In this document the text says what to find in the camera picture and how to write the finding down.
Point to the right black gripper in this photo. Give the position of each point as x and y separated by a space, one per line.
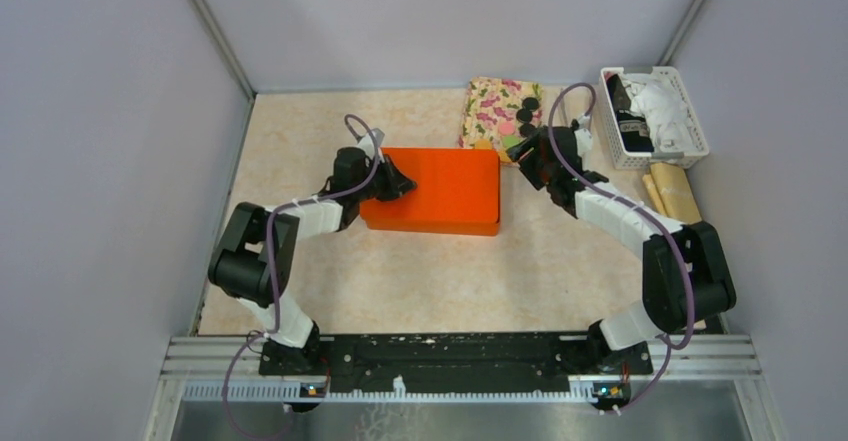
519 153

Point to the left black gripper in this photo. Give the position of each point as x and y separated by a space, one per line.
396 183

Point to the floral tray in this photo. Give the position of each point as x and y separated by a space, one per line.
491 100

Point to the orange box lid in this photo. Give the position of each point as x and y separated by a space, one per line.
457 193

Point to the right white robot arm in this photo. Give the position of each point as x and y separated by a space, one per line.
685 277

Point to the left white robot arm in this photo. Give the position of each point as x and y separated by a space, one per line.
253 259

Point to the green cookie lower left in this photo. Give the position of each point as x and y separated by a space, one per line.
510 141

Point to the black cookie lower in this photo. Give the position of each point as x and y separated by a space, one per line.
526 130

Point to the black cookie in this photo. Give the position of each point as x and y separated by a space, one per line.
526 130
525 115
530 103

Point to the pink cookie middle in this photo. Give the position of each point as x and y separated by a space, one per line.
506 128

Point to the black cookie middle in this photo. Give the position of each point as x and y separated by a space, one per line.
525 115

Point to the black cookie upper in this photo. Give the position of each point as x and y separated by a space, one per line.
530 103

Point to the white plastic basket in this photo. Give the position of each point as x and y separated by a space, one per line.
623 159

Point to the black item in basket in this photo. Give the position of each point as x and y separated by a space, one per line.
633 128

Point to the white cloth in basket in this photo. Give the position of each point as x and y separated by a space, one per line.
654 98

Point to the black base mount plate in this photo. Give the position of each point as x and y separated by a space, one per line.
466 366

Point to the aluminium frame rail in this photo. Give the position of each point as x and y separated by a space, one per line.
210 388

